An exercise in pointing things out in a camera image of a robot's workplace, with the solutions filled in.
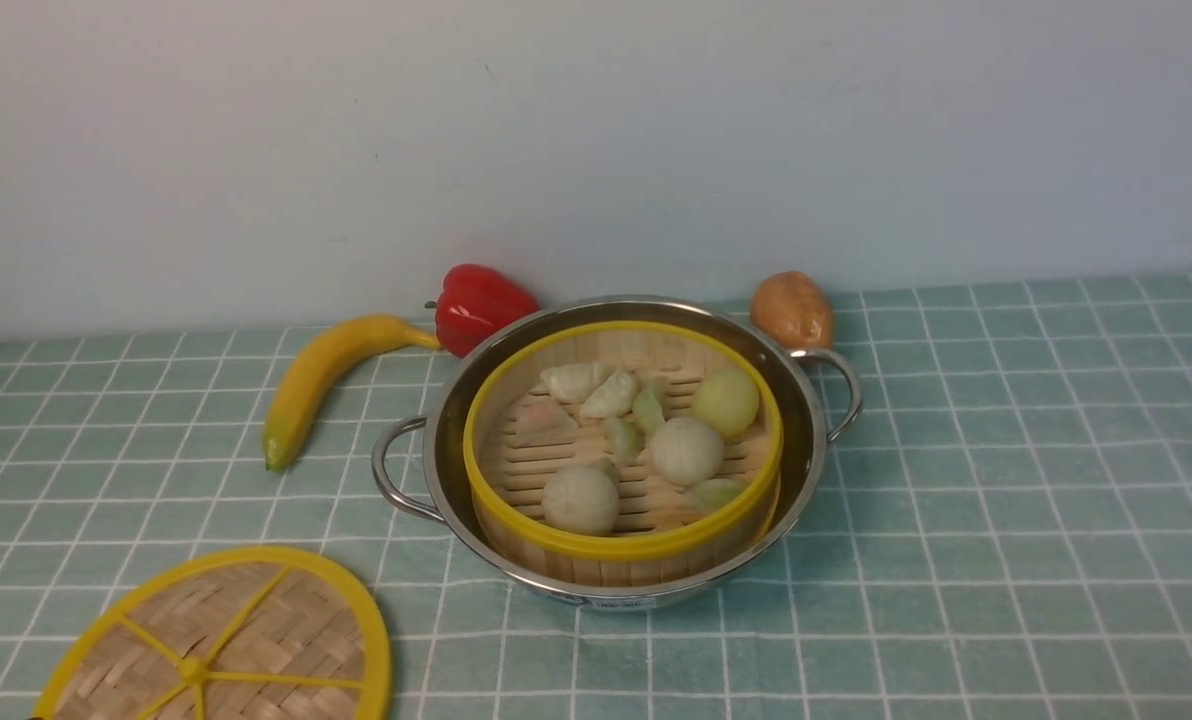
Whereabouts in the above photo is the stainless steel pot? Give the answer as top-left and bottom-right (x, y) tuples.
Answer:
(371, 294), (864, 612)

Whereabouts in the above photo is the yellow round bun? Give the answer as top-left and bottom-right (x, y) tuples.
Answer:
(691, 366), (760, 439)

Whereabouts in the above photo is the green dumpling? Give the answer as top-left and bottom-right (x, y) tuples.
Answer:
(631, 377), (670, 436)
(602, 416), (645, 466)
(682, 477), (747, 514)

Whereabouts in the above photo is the white dumpling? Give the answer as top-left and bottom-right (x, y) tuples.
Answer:
(538, 364), (615, 404)
(579, 370), (640, 420)

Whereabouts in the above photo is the yellow rimmed bamboo steamer lid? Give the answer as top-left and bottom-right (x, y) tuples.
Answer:
(33, 546), (395, 719)

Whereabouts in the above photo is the green checkered tablecloth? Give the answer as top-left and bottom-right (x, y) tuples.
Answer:
(0, 275), (1192, 719)

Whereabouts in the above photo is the yellow banana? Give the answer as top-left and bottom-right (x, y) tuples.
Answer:
(261, 314), (442, 473)

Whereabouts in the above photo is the pink dumpling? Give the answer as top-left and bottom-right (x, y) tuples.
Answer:
(513, 397), (579, 447)

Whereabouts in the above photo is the yellow rimmed bamboo steamer basket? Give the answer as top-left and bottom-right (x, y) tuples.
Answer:
(462, 322), (784, 588)

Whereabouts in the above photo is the red bell pepper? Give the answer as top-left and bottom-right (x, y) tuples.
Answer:
(432, 263), (541, 356)

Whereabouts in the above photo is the brown potato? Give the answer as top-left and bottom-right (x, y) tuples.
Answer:
(750, 271), (836, 350)

